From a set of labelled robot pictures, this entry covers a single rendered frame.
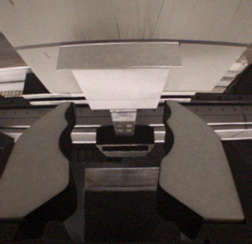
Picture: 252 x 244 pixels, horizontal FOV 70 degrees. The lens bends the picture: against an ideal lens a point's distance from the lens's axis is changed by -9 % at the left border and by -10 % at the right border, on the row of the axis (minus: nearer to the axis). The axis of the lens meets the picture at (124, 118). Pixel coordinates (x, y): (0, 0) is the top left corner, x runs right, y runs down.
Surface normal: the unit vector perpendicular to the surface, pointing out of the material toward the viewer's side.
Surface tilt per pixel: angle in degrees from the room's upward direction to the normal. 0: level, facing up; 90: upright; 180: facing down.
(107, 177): 90
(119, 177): 90
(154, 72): 0
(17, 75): 0
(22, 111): 90
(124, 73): 0
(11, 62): 90
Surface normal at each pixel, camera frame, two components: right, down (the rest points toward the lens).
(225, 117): -0.02, -0.31
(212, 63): 0.01, 0.95
